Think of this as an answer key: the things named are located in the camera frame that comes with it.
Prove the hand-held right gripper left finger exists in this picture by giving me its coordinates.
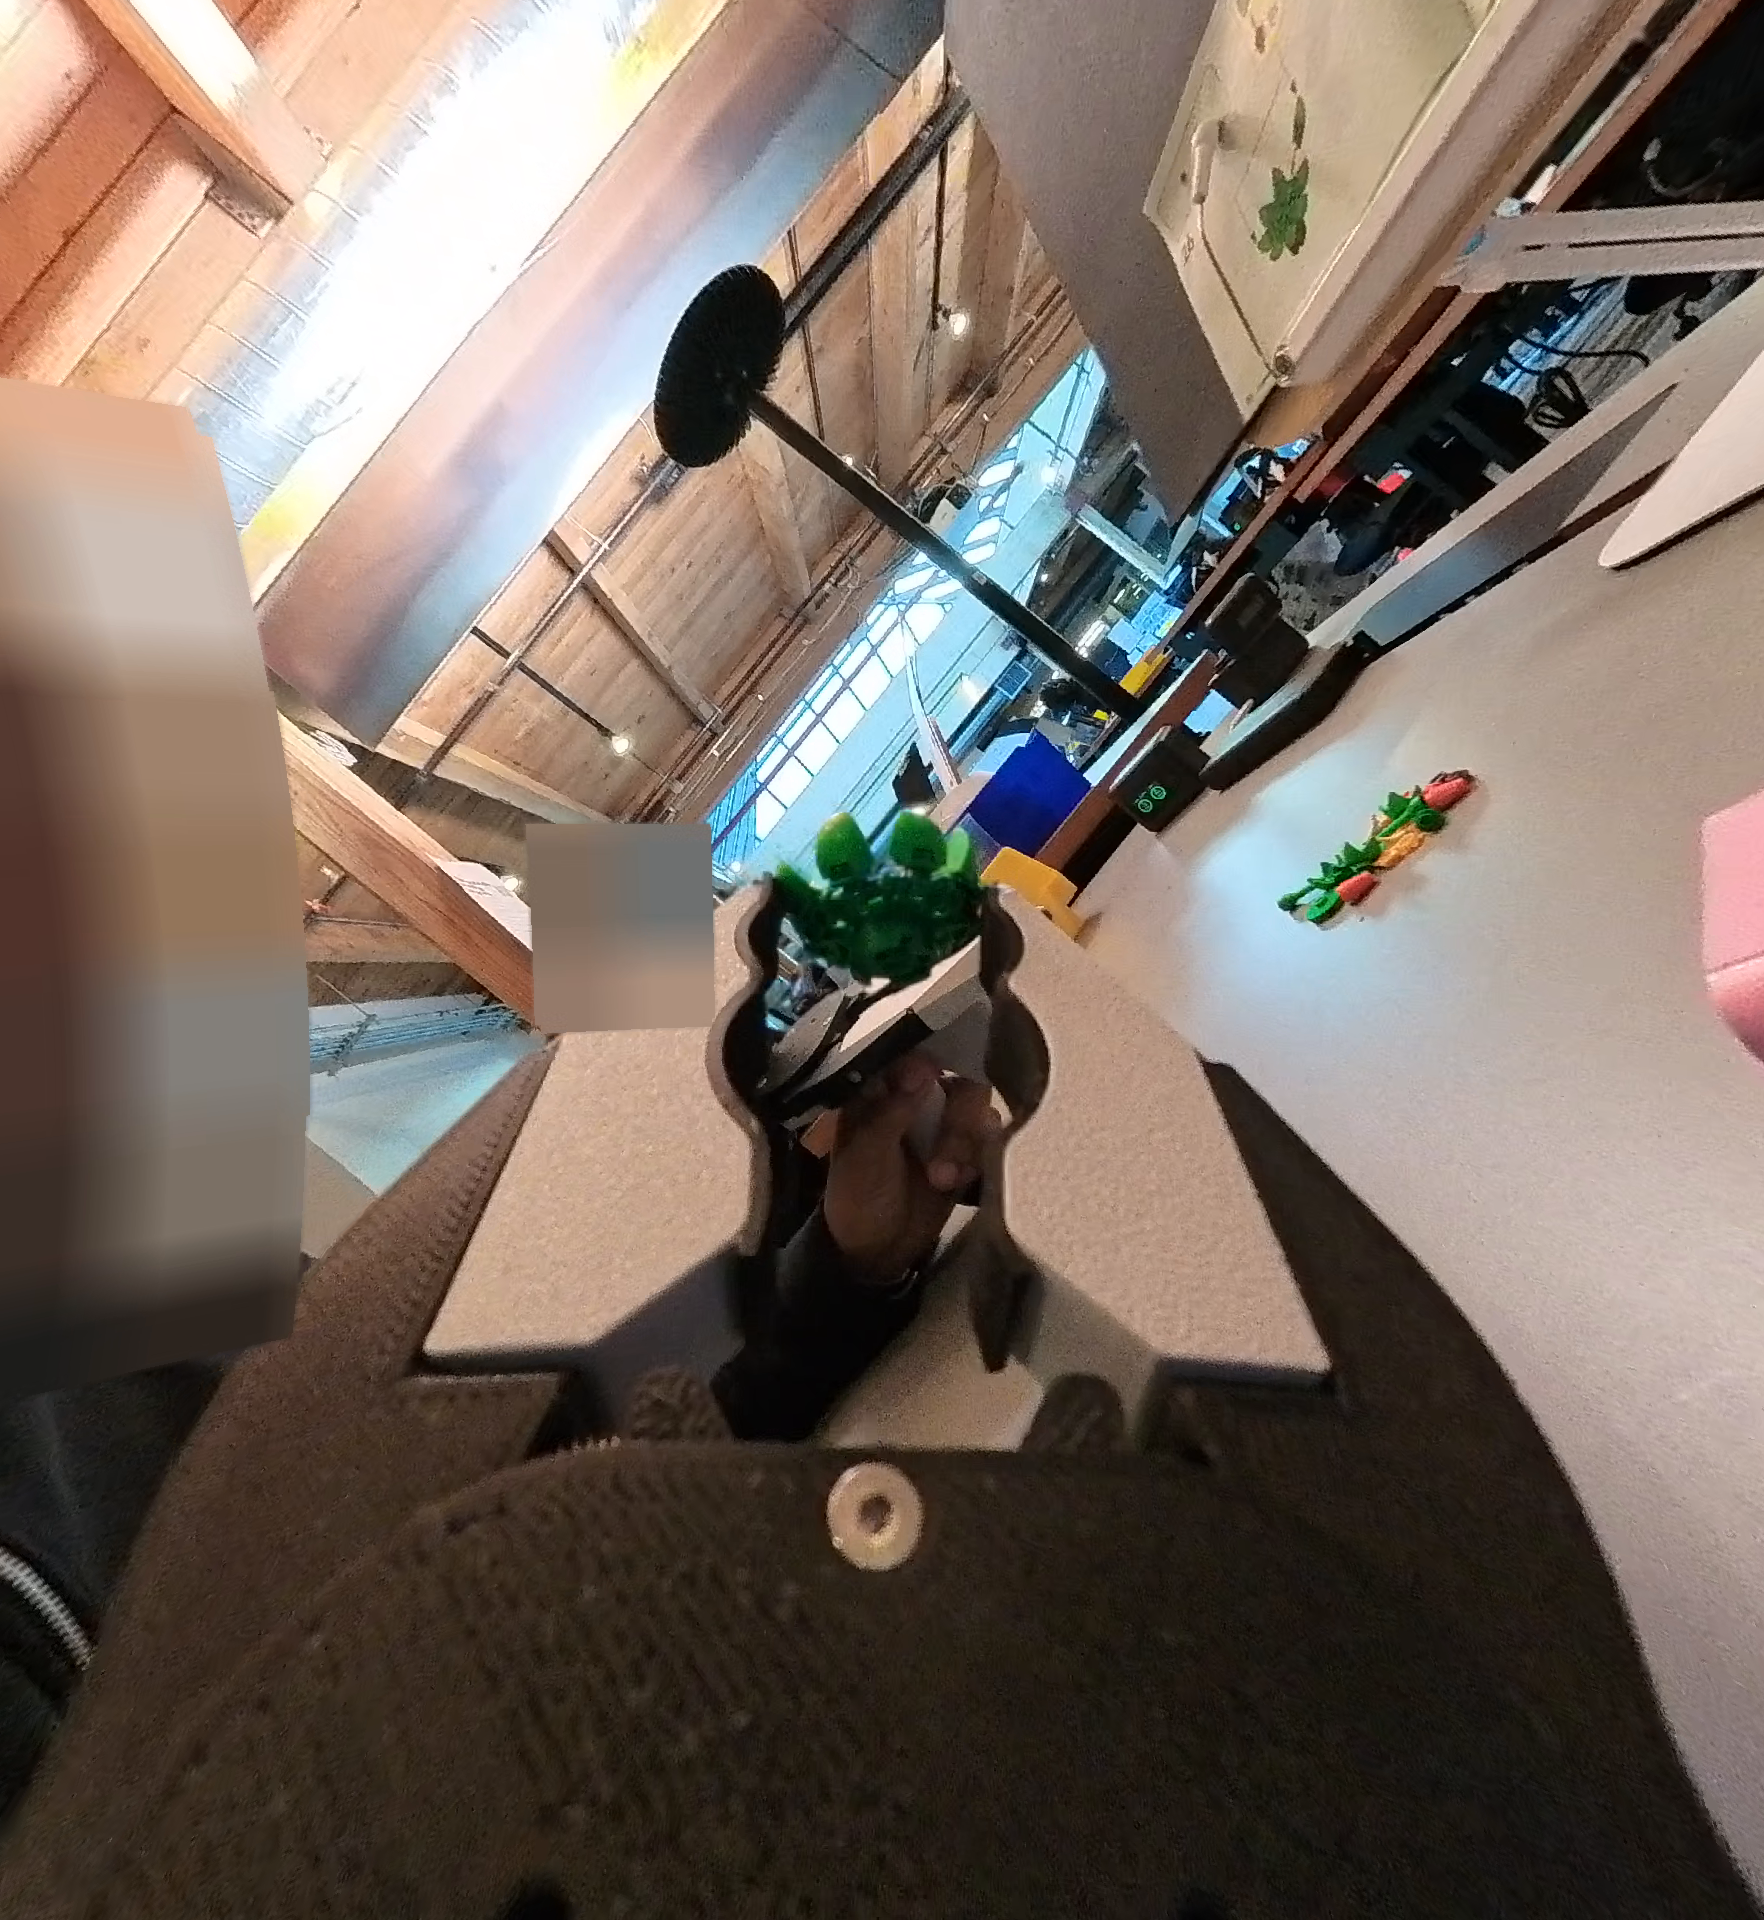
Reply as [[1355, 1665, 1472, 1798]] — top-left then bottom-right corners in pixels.
[[421, 880, 811, 1381]]

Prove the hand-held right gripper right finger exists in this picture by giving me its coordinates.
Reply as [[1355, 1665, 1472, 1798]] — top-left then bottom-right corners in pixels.
[[969, 898, 1338, 1384]]

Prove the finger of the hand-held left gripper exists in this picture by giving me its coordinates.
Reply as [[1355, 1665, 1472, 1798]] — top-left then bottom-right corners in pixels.
[[780, 961, 1003, 1127]]

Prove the green brick plant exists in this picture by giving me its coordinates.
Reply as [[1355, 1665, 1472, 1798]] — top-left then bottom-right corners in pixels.
[[774, 810, 993, 984]]

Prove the pale green instruction booklet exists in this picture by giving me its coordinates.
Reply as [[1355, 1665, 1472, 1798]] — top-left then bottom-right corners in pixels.
[[1145, 0, 1723, 430]]

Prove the white book stand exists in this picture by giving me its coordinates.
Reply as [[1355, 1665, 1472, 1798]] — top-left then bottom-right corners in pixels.
[[942, 0, 1764, 572]]

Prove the person's left forearm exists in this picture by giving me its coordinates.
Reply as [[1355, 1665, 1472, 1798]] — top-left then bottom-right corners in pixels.
[[716, 1200, 926, 1445]]

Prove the person's left hand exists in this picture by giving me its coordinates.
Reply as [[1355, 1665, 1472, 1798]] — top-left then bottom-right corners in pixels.
[[824, 1071, 1007, 1287]]

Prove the yellow storage bin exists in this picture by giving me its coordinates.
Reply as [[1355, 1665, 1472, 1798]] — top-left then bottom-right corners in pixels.
[[979, 847, 1087, 940]]

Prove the blue storage bin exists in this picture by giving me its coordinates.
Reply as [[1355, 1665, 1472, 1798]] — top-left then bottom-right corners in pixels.
[[964, 744, 1096, 871]]

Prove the black device with green display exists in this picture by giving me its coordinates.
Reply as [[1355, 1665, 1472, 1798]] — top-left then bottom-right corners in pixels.
[[1107, 725, 1216, 834]]

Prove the black charger block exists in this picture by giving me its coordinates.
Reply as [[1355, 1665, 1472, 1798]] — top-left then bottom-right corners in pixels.
[[1205, 568, 1312, 705]]

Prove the black pole lamp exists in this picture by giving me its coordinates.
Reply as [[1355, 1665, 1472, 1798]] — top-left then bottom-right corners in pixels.
[[656, 264, 1146, 715]]

